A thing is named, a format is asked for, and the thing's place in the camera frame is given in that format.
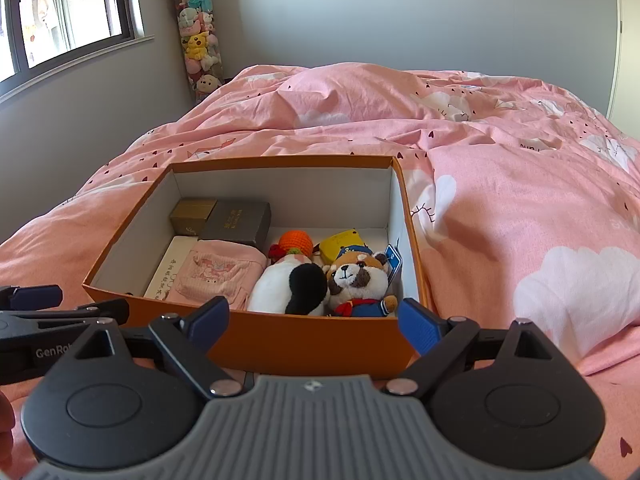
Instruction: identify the orange crochet toy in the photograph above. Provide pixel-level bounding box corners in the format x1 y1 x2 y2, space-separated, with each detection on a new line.
268 230 315 263

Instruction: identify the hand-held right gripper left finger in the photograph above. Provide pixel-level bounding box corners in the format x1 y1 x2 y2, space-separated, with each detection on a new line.
60 296 244 398

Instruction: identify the brown dog plush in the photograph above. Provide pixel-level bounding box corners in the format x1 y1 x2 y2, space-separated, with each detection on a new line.
322 242 403 318

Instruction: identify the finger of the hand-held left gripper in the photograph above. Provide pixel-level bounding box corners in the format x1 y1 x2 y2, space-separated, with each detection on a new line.
0 285 63 311
0 299 131 341

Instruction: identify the long white box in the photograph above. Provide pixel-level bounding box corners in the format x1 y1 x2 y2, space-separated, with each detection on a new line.
143 236 201 301

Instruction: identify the pink cloth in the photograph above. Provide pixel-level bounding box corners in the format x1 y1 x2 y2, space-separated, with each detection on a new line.
167 240 268 311

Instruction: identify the clear tube of plush toys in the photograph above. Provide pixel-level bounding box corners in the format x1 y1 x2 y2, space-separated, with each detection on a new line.
170 0 224 103

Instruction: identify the grey box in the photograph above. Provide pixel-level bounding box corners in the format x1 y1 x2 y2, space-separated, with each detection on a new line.
199 200 272 250

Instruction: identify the orange cardboard box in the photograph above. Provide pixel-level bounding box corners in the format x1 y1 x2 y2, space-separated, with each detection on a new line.
82 155 436 381

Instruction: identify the small gold box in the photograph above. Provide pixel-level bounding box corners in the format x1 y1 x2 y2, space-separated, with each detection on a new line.
169 199 218 237

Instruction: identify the pink printed duvet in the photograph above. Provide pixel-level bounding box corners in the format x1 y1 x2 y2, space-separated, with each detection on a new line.
0 62 640 480

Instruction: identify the window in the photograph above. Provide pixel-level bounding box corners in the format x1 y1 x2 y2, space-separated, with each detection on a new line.
0 0 153 103

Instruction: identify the white and black plush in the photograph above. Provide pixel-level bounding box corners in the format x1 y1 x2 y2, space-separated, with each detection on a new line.
247 255 328 317

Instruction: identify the white door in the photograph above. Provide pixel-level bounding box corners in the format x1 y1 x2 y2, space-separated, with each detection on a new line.
607 0 640 126

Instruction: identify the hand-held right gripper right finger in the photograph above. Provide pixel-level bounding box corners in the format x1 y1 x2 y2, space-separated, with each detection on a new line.
385 297 566 396

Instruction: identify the yellow tape measure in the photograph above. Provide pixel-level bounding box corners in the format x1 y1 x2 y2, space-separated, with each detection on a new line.
319 228 371 264

